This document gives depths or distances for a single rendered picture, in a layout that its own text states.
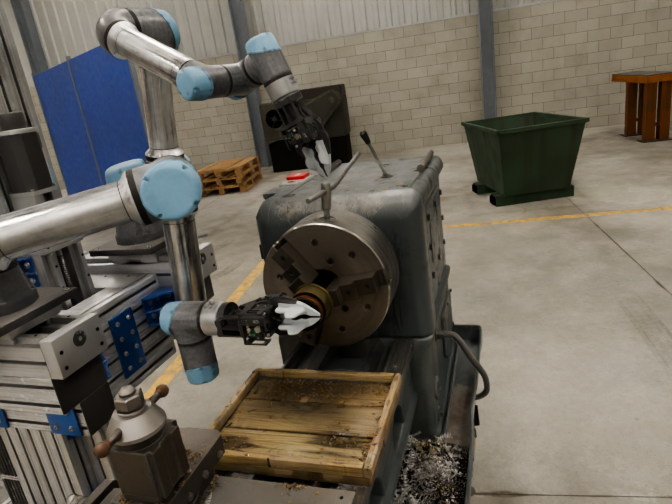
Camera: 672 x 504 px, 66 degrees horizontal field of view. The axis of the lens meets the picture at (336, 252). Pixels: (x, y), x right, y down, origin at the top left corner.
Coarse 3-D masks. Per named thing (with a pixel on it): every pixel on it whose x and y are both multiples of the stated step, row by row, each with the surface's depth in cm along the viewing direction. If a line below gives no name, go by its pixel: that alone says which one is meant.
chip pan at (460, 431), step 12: (456, 348) 192; (468, 360) 183; (456, 372) 177; (468, 372) 176; (456, 384) 170; (468, 384) 170; (456, 396) 164; (468, 396) 163; (456, 408) 159; (468, 408) 158; (444, 420) 154; (456, 420) 153; (468, 420) 152; (456, 432) 148; (468, 432) 147; (468, 444) 143
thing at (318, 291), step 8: (304, 288) 112; (312, 288) 112; (320, 288) 112; (296, 296) 111; (304, 296) 109; (312, 296) 110; (320, 296) 110; (328, 296) 112; (312, 304) 107; (320, 304) 110; (328, 304) 112; (320, 312) 108; (328, 312) 112; (320, 320) 109; (304, 328) 110; (312, 328) 109
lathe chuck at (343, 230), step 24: (312, 216) 125; (336, 216) 122; (288, 240) 120; (312, 240) 118; (336, 240) 117; (360, 240) 115; (264, 264) 124; (312, 264) 120; (336, 264) 119; (360, 264) 117; (384, 264) 116; (264, 288) 127; (288, 288) 125; (384, 288) 117; (336, 312) 123; (360, 312) 121; (384, 312) 119; (336, 336) 125; (360, 336) 123
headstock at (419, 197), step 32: (384, 160) 178; (416, 160) 169; (288, 192) 147; (352, 192) 135; (384, 192) 131; (416, 192) 128; (288, 224) 136; (384, 224) 129; (416, 224) 127; (416, 256) 129; (416, 288) 132; (384, 320) 138; (416, 320) 135
